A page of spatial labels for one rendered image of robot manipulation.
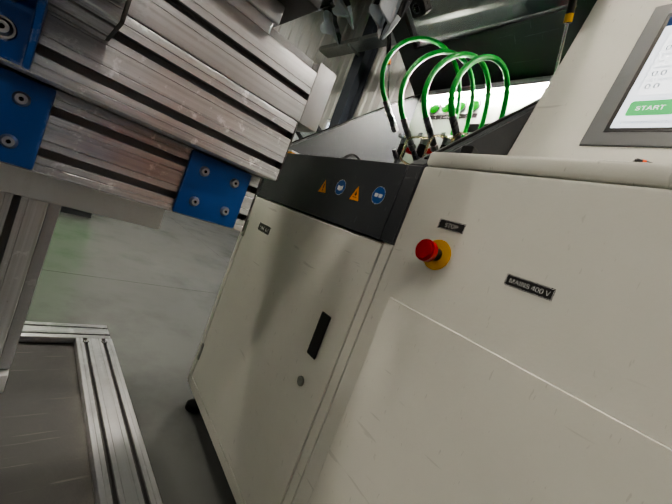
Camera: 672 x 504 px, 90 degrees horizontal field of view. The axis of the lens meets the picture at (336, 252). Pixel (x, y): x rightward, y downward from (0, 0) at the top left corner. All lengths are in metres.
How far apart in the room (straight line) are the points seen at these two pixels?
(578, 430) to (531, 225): 0.25
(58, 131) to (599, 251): 0.62
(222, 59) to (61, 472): 0.73
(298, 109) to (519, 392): 0.47
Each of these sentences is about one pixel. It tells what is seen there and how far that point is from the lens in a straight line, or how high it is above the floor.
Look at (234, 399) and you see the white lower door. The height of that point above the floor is 0.23.
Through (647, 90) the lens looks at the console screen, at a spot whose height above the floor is 1.23.
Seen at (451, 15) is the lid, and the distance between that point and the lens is 1.46.
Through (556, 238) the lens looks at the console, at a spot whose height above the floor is 0.87.
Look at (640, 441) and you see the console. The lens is 0.48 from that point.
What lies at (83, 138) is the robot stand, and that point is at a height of 0.77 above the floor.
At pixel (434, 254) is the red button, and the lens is 0.55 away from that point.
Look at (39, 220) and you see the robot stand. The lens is 0.70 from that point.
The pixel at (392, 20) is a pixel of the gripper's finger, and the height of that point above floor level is 1.25.
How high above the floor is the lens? 0.78
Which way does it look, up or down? 4 degrees down
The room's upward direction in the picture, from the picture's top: 21 degrees clockwise
